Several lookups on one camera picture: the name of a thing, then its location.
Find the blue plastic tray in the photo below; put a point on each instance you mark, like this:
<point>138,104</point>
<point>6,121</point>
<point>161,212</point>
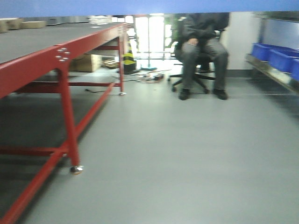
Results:
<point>45,8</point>

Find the blue bin on shelf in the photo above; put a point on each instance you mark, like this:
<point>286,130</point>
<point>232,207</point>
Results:
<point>281,63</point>

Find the stainless steel shelf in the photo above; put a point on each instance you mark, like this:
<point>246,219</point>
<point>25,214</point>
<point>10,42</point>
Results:
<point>281,29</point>

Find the yellow black safety cone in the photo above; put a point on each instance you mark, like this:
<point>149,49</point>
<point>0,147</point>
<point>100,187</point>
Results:
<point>129,63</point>

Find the black office chair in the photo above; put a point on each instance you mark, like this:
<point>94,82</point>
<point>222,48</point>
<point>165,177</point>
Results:
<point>203,66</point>

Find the cardboard box under bench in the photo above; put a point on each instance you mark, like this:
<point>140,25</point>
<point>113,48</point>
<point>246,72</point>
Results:
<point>86,63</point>

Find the seated person in grey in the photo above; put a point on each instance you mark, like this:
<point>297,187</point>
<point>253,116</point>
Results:
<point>199,36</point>

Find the red metal workbench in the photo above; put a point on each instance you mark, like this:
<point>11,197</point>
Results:
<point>46,71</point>

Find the cardboard box on bench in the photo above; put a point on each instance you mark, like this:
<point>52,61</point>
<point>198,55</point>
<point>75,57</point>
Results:
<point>33,24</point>

